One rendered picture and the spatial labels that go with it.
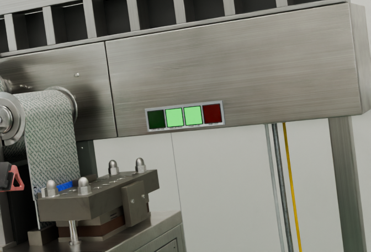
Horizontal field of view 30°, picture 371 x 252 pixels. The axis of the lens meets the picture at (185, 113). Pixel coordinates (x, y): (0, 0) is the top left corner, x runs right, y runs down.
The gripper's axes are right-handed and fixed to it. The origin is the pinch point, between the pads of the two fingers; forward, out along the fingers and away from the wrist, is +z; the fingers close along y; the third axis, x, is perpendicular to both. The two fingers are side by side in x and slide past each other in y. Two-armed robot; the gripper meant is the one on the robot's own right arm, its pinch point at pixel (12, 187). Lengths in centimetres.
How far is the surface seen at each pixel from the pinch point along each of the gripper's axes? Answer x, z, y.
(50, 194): -0.2, 6.7, 7.4
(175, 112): 31, 28, 31
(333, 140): 27, 49, 72
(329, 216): 77, 273, 16
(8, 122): 17.2, -3.8, -2.7
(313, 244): 62, 282, 4
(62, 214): -5.4, 8.0, 11.4
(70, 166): 14.5, 22.8, 0.4
